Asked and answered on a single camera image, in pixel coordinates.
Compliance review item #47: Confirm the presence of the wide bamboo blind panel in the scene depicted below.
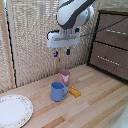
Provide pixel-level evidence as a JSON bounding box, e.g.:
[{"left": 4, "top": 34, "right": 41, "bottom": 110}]
[{"left": 7, "top": 0, "right": 63, "bottom": 88}]

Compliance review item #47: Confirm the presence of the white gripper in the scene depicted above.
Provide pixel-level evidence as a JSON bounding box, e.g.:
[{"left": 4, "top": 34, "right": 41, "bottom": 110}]
[{"left": 46, "top": 28, "right": 81, "bottom": 58}]

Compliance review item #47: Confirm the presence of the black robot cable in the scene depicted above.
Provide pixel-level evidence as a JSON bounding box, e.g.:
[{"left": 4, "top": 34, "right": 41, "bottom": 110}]
[{"left": 79, "top": 15, "right": 128, "bottom": 38}]

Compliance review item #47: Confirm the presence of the yellow block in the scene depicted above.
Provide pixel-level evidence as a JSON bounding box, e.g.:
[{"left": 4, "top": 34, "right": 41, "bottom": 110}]
[{"left": 67, "top": 86, "right": 82, "bottom": 99}]

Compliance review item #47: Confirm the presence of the pink cup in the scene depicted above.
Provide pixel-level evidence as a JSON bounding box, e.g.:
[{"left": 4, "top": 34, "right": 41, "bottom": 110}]
[{"left": 59, "top": 69, "right": 71, "bottom": 87}]

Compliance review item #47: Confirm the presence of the blue mug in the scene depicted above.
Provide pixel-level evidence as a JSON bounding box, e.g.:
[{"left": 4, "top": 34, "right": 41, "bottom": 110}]
[{"left": 50, "top": 81, "right": 70, "bottom": 103}]

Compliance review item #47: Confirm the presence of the white rounded robot base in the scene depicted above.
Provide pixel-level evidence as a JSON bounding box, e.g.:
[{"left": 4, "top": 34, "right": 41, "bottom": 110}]
[{"left": 111, "top": 107, "right": 128, "bottom": 128}]

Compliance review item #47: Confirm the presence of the silver long drawer handle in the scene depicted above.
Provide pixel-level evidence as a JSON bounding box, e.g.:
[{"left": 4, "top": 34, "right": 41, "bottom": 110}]
[{"left": 105, "top": 28, "right": 128, "bottom": 36}]

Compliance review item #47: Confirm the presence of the narrow bamboo blind panel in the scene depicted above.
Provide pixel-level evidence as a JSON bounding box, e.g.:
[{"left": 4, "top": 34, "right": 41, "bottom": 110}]
[{"left": 62, "top": 0, "right": 101, "bottom": 72}]

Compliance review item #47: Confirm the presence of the white plate with floral rim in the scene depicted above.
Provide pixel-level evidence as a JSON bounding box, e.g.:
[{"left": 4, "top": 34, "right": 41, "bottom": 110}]
[{"left": 0, "top": 93, "right": 35, "bottom": 128}]

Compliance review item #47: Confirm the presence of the dark brown drawer cabinet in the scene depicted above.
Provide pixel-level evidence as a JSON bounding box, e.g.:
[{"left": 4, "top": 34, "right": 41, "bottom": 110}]
[{"left": 87, "top": 9, "right": 128, "bottom": 82}]

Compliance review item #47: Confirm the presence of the brown drawer with wavy handle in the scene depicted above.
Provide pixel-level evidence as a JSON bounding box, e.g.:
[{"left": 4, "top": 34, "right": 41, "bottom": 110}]
[{"left": 89, "top": 41, "right": 128, "bottom": 81}]

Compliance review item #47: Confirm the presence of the silver wavy drawer handle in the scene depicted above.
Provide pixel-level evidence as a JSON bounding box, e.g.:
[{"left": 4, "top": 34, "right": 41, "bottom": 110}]
[{"left": 96, "top": 55, "right": 123, "bottom": 68}]

